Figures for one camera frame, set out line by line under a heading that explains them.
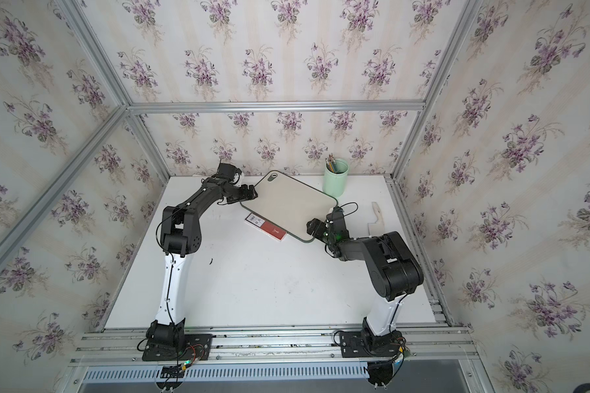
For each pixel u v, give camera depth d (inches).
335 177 40.6
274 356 28.6
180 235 25.6
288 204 43.5
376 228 40.1
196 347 28.4
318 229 34.7
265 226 39.8
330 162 41.0
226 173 35.6
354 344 28.8
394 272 19.4
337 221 30.1
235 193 38.2
